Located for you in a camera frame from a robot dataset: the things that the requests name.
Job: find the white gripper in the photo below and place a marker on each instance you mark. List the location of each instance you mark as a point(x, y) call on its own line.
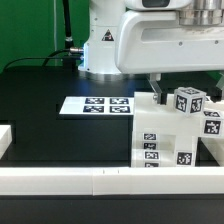
point(162, 36)

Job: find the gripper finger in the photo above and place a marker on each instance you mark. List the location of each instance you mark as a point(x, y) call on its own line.
point(218, 90)

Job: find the white marker cube front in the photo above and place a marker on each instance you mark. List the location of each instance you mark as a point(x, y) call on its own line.
point(189, 100)

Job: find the white chair back frame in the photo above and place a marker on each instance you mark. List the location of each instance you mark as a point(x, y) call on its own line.
point(164, 119)

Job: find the white right wall rail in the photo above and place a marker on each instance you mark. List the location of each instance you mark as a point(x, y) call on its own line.
point(216, 148)

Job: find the white chair seat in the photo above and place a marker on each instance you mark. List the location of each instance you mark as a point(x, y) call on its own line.
point(184, 150)

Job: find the white front wall rail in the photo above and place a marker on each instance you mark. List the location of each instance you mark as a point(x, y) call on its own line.
point(111, 181)

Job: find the white marker base plate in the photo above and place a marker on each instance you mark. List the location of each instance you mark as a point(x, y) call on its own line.
point(97, 106)

